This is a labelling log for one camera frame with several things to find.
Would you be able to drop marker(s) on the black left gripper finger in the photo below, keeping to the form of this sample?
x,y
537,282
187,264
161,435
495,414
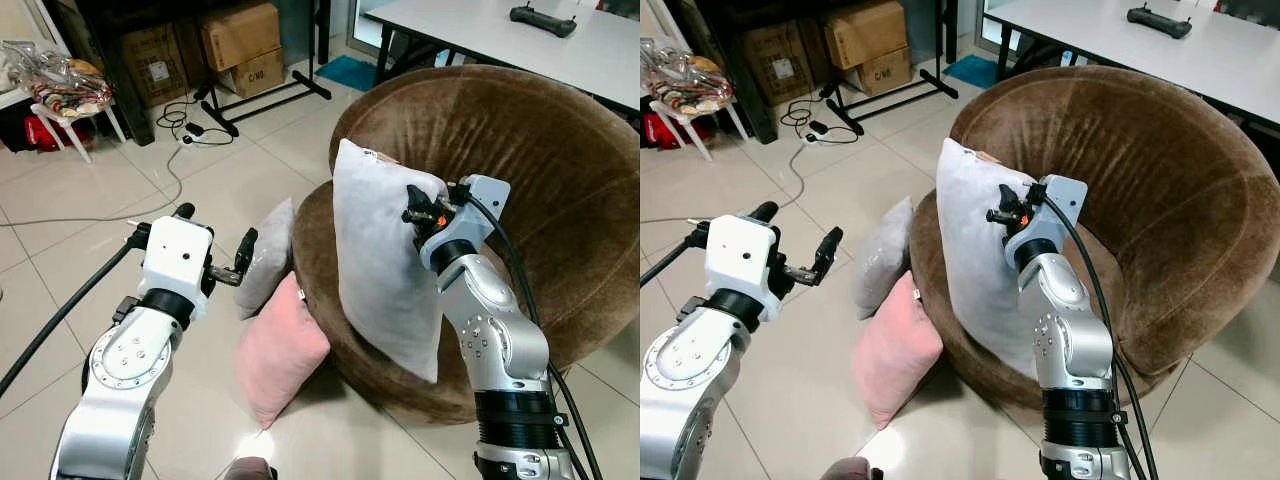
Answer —
x,y
185,211
829,255
246,252
764,211

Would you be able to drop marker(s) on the large light grey pillow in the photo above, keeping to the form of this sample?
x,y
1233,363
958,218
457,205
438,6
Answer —
x,y
975,260
375,260

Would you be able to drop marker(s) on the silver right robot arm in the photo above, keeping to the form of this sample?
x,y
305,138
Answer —
x,y
1075,345
500,340

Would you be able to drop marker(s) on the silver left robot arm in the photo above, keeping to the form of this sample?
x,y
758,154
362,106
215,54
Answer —
x,y
690,370
125,370

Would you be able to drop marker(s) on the small grey pillow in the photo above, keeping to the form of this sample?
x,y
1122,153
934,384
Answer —
x,y
268,260
885,255

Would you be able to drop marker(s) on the pink pillow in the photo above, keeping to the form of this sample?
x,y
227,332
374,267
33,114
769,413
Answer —
x,y
280,350
895,355

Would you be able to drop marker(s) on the round brown velvet sofa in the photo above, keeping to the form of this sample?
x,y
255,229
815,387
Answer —
x,y
560,200
1180,200

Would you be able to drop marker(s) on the black metal floor stand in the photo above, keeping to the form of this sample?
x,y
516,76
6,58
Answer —
x,y
265,98
890,98

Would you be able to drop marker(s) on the teal floor mat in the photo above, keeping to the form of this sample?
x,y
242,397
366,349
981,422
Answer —
x,y
348,72
972,70

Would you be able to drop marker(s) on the white power strip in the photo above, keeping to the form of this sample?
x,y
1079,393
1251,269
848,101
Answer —
x,y
192,130
817,127

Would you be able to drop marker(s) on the white plastic stool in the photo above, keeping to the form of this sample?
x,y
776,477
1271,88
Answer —
x,y
700,122
75,125

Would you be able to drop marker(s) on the red bag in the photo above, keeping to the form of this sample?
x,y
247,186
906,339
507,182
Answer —
x,y
45,135
660,132

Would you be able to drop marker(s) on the cardboard box with white label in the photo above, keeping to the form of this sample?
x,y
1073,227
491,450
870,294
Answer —
x,y
778,62
155,65

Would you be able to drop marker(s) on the cardboard box with black print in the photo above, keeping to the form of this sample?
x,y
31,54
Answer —
x,y
880,73
255,75

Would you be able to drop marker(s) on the clear plastic bag of goods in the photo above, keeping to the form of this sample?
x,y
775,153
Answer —
x,y
685,80
55,82

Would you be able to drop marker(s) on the black shelf unit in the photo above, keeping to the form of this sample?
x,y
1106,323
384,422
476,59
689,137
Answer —
x,y
115,60
735,60

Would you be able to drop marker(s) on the plain cardboard box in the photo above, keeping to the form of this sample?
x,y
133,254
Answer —
x,y
240,32
865,32

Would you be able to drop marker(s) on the white table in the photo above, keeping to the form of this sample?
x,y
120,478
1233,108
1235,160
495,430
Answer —
x,y
560,45
1200,60

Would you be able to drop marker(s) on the black remote controller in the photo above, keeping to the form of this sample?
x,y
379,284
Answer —
x,y
1160,20
543,20

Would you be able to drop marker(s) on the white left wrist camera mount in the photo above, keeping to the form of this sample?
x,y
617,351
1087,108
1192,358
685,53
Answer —
x,y
175,255
740,255

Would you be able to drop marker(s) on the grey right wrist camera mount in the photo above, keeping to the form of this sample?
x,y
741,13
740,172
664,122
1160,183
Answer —
x,y
485,200
1065,200

